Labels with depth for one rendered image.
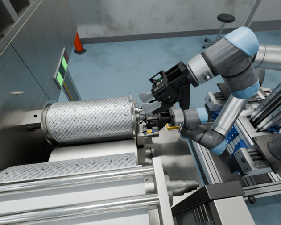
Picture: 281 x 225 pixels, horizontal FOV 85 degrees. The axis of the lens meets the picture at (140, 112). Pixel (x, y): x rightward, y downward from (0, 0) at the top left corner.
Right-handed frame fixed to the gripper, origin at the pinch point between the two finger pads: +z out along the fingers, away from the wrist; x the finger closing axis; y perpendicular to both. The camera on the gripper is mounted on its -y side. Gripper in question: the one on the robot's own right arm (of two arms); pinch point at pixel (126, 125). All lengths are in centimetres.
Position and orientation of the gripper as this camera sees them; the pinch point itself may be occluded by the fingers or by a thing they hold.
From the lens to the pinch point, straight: 68.2
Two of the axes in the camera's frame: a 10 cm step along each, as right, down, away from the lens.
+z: -9.9, 1.0, -0.7
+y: 0.0, -6.0, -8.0
